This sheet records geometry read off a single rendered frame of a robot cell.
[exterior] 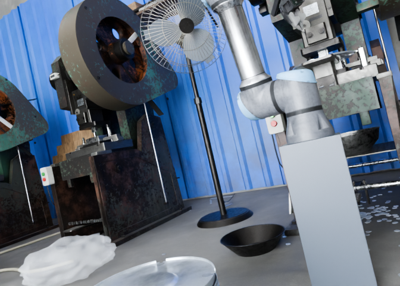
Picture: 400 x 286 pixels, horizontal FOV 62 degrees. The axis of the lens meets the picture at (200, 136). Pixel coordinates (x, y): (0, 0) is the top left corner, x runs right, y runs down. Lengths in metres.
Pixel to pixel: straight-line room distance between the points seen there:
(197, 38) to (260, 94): 1.24
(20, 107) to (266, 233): 3.05
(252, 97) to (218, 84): 2.21
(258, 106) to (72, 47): 1.48
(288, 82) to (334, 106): 0.59
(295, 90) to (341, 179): 0.30
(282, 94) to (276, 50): 2.08
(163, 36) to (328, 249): 1.66
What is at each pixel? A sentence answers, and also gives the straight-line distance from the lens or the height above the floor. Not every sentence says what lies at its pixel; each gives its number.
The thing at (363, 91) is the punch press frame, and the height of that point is 0.59.
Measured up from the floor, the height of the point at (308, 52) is 0.86.
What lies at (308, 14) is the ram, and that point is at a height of 1.05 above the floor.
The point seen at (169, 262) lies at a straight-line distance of 0.87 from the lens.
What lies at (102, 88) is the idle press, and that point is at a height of 1.03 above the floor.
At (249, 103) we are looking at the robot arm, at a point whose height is 0.61.
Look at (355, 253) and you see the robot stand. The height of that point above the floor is 0.10.
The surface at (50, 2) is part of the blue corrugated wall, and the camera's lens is 5.08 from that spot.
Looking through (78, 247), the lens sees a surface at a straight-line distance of 1.84.
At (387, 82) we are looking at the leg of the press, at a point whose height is 0.59.
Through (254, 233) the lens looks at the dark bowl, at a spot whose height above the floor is 0.04.
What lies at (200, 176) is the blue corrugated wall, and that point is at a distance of 3.50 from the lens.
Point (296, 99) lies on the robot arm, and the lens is 1.09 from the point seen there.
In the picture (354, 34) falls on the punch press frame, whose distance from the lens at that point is 2.10.
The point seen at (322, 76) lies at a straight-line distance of 1.73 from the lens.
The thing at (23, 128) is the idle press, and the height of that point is 1.13.
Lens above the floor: 0.49
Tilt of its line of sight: 2 degrees up
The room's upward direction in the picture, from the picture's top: 13 degrees counter-clockwise
